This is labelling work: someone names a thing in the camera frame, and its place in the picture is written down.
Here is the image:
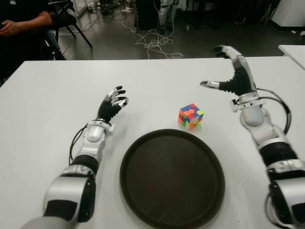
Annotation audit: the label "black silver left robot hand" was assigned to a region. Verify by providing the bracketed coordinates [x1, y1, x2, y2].
[97, 85, 130, 125]

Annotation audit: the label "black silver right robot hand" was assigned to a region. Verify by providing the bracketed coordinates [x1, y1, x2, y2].
[199, 44, 259, 100]

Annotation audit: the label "multicoloured Rubik's cube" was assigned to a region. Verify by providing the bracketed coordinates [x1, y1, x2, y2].
[178, 103, 205, 131]

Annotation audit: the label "round dark brown plate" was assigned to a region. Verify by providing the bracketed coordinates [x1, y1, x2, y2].
[119, 128, 225, 229]

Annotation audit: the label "white side table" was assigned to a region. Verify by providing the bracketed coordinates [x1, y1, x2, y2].
[278, 44, 305, 71]

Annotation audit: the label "white cabinet with black base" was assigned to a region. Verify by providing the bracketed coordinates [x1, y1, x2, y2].
[271, 0, 305, 31]

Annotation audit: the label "black chair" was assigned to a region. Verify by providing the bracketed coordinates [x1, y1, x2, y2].
[47, 0, 93, 60]

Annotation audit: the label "silver standing robot legs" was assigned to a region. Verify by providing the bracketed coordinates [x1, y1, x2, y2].
[159, 0, 178, 31]

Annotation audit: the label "tall black cabinet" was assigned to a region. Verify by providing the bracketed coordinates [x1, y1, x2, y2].
[135, 0, 163, 31]

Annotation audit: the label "white display cabinet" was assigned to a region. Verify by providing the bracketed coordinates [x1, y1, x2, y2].
[71, 0, 101, 17]

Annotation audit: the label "person in black shirt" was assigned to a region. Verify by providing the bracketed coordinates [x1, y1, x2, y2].
[0, 0, 66, 84]

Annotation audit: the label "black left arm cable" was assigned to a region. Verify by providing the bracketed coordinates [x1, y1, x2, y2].
[69, 124, 90, 166]

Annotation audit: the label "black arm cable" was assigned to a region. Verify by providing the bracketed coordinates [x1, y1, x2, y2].
[257, 88, 293, 134]
[69, 124, 90, 166]

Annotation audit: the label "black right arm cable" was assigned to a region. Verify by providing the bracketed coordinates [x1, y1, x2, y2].
[257, 88, 293, 134]

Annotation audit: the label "tangled white floor cables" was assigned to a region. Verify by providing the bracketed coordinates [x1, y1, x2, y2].
[122, 19, 184, 60]

